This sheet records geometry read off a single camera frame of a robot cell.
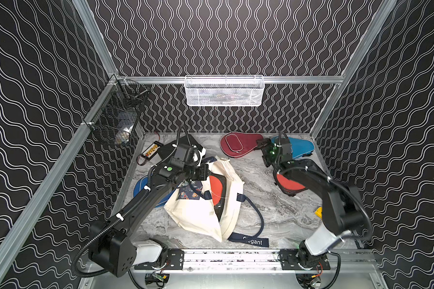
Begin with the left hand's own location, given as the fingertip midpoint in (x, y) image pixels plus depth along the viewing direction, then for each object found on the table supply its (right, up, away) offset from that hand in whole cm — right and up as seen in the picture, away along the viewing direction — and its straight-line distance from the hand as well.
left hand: (210, 169), depth 77 cm
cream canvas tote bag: (-4, -17, -3) cm, 18 cm away
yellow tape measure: (+32, -10, -25) cm, 42 cm away
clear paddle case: (+3, -10, +17) cm, 20 cm away
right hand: (+24, +10, +15) cm, 30 cm away
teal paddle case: (+53, +11, +33) cm, 63 cm away
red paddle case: (+14, +12, +33) cm, 38 cm away
